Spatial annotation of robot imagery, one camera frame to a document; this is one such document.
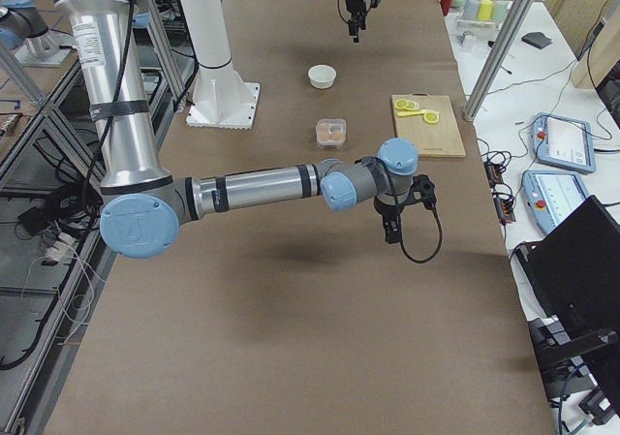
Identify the wooden cutting board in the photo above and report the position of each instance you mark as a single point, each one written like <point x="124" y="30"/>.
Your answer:
<point x="441" y="140"/>

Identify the teach pendant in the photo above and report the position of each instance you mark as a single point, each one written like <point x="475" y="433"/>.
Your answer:
<point x="563" y="142"/>
<point x="552" y="196"/>

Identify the cup rack with cups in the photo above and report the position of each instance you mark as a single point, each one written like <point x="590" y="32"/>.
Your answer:
<point x="483" y="14"/>

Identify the aluminium frame post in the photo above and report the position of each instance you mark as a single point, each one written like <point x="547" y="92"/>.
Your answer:
<point x="517" y="13"/>

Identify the clear plastic egg box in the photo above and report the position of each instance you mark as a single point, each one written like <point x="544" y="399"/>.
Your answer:
<point x="331" y="133"/>

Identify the white bowl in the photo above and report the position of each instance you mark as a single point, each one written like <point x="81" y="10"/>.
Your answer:
<point x="321" y="76"/>

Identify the yellow plastic knife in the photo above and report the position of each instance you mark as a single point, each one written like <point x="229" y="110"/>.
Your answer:
<point x="407" y="113"/>

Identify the teach pendant far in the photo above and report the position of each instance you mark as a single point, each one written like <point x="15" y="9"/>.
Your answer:
<point x="563" y="142"/>

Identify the lemon slice near knife tip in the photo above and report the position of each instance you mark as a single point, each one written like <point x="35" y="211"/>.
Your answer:
<point x="431" y="116"/>

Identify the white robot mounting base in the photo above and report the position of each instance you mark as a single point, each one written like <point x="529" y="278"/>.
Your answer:
<point x="221" y="98"/>

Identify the teach pendant near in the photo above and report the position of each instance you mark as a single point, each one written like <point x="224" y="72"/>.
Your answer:
<point x="552" y="196"/>

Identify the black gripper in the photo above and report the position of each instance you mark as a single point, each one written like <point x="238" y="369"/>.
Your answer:
<point x="387" y="210"/>
<point x="353" y="5"/>

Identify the lemon slice lower pair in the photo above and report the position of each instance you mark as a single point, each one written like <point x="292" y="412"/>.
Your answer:
<point x="398" y="104"/>

